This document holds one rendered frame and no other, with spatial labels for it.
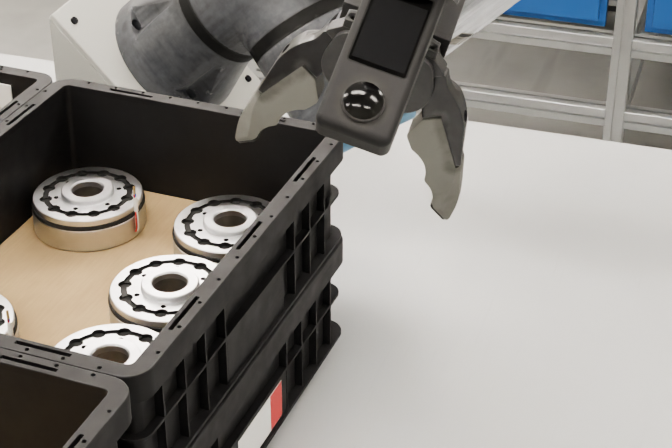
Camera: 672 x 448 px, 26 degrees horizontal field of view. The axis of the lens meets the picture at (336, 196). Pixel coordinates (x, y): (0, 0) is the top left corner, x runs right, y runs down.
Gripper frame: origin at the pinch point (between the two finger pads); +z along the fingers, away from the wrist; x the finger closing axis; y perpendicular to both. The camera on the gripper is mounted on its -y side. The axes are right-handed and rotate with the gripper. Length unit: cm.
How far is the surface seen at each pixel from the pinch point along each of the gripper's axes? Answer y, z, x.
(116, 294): 5.9, 25.6, 14.6
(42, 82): 29, 28, 31
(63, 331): 3.4, 29.6, 17.8
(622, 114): 179, 118, -45
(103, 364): -10.0, 14.2, 11.0
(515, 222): 49, 41, -18
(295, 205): 15.3, 17.9, 3.4
